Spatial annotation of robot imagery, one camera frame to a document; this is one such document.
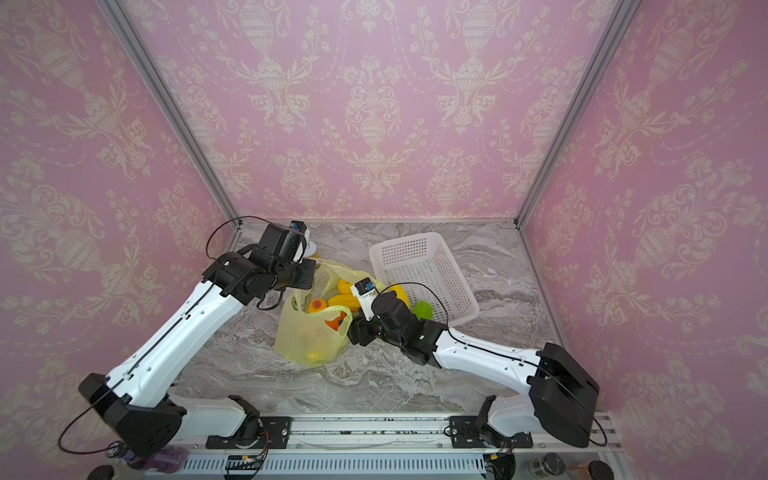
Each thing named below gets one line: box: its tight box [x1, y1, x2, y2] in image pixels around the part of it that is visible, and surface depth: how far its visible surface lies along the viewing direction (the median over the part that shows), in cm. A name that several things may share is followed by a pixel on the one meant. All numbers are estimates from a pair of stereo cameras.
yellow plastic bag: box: [274, 257, 387, 367], surface depth 72 cm
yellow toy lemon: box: [338, 279, 353, 294], surface depth 97 cm
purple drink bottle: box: [123, 445, 189, 473], surface depth 65 cm
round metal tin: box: [529, 452, 566, 478], surface depth 64 cm
